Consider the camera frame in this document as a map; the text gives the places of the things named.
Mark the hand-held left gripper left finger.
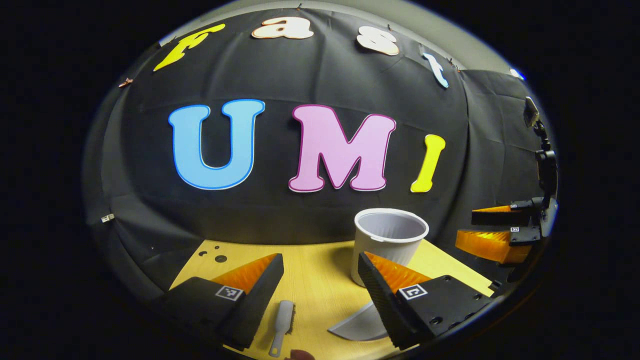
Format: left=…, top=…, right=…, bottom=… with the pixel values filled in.
left=160, top=252, right=285, bottom=351

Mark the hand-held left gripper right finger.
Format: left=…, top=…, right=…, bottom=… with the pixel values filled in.
left=357, top=251, right=494, bottom=350

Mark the grey dustpan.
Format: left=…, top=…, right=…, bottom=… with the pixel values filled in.
left=327, top=300, right=391, bottom=342

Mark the small grey broom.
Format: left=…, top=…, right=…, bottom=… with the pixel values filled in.
left=268, top=300, right=296, bottom=358

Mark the white ribbed garbage bin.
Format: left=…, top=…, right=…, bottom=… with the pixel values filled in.
left=350, top=208, right=430, bottom=288

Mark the yellow wooden desktop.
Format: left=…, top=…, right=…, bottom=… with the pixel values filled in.
left=169, top=238, right=496, bottom=360

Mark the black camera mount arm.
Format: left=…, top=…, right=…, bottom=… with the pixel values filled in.
left=523, top=96, right=559, bottom=201

